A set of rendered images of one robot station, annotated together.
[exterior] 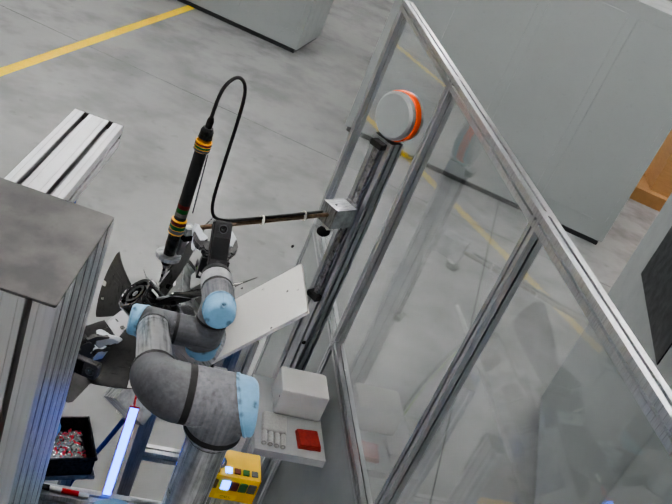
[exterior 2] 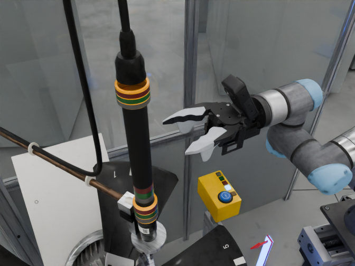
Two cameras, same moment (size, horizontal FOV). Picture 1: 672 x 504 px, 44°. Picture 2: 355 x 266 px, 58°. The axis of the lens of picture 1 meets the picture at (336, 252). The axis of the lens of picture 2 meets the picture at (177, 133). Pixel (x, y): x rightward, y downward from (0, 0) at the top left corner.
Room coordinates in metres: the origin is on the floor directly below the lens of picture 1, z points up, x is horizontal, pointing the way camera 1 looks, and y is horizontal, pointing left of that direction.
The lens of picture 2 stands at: (1.92, 0.76, 2.01)
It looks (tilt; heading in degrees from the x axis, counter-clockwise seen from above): 42 degrees down; 264
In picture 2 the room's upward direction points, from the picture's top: straight up
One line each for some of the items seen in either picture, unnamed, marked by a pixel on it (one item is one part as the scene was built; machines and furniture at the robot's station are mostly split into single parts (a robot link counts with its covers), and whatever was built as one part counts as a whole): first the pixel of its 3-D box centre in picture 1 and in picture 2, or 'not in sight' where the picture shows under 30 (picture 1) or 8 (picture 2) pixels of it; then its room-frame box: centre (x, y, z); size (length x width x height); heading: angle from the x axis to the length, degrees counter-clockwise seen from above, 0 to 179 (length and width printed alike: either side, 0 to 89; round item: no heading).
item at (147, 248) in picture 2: (175, 242); (143, 221); (1.95, 0.42, 1.48); 0.09 x 0.07 x 0.10; 143
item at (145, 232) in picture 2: (187, 194); (141, 169); (1.94, 0.42, 1.64); 0.04 x 0.04 x 0.46
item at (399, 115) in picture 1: (399, 116); not in sight; (2.51, -0.01, 1.88); 0.17 x 0.15 x 0.16; 18
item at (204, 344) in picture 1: (199, 334); (288, 136); (1.59, 0.22, 1.49); 0.11 x 0.08 x 0.11; 108
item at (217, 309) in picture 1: (218, 303); (293, 100); (1.59, 0.20, 1.59); 0.11 x 0.08 x 0.09; 22
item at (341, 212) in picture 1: (338, 213); not in sight; (2.44, 0.04, 1.52); 0.10 x 0.07 x 0.08; 143
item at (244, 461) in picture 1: (227, 476); (217, 196); (1.69, 0.03, 1.02); 0.16 x 0.10 x 0.11; 108
